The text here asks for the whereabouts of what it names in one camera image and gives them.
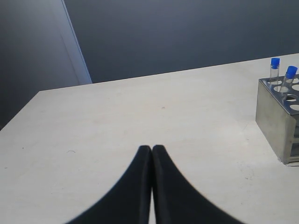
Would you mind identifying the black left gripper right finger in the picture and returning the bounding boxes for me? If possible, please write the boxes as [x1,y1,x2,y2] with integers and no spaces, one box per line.
[152,145,241,224]

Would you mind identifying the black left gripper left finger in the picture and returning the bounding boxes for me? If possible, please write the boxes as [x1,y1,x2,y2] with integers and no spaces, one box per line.
[68,146,153,224]

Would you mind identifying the blue capped tube front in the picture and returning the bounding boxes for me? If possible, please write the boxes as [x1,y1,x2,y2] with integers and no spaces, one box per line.
[279,66,298,94]

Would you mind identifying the stainless steel test tube rack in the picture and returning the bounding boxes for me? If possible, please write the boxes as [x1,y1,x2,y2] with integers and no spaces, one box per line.
[256,75,299,164]

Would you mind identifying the blue capped tube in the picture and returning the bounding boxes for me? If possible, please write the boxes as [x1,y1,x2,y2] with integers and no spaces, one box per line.
[279,66,298,94]
[269,57,280,84]

